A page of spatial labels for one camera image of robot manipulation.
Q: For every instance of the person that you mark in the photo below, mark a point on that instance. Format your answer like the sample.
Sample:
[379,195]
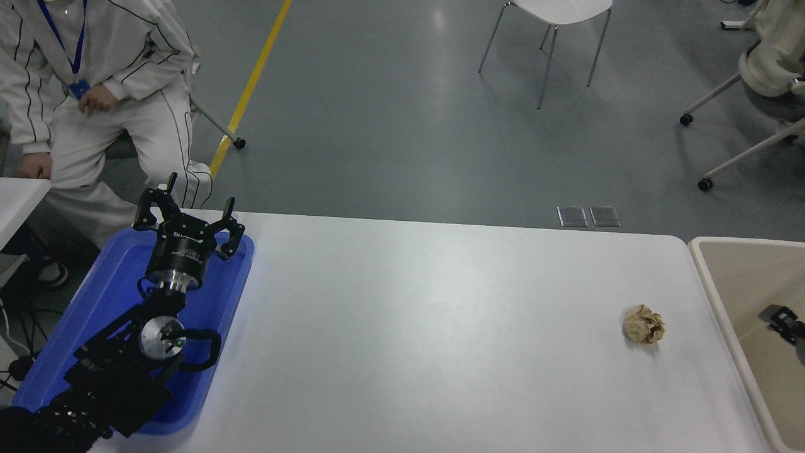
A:
[773,50]
[94,145]

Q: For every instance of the large pale bin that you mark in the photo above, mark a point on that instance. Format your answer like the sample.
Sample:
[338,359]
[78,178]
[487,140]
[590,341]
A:
[748,296]

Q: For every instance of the person's left hand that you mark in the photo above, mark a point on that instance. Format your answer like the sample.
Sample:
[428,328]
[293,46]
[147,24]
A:
[99,99]

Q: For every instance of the person's right forearm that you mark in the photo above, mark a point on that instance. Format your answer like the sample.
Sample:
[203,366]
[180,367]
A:
[25,119]

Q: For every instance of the person's right hand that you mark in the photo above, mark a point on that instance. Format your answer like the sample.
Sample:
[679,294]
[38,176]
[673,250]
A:
[34,165]

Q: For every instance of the blue plastic tray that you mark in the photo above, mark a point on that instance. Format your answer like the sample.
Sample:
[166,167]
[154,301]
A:
[94,302]

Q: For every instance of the white chair with casters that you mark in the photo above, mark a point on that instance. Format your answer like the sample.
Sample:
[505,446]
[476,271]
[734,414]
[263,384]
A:
[215,123]
[748,154]

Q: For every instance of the white chair with metal legs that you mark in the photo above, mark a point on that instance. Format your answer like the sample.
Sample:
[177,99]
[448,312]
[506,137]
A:
[566,7]

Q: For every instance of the person's left forearm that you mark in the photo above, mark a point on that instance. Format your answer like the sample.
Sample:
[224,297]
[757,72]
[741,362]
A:
[154,72]

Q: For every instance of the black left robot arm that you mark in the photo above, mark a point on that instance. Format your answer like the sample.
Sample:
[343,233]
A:
[113,377]

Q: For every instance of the crumpled tan paper ball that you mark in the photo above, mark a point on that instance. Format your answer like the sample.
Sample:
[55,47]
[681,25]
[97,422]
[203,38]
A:
[644,324]

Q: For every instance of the metal floor socket cover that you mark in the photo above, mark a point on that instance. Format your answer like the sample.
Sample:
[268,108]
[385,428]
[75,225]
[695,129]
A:
[605,216]
[573,216]

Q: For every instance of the small white side table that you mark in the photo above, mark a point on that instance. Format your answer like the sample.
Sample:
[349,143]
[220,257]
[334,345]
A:
[16,201]

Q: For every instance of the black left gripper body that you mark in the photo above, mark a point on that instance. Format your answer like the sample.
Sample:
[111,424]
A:
[181,251]

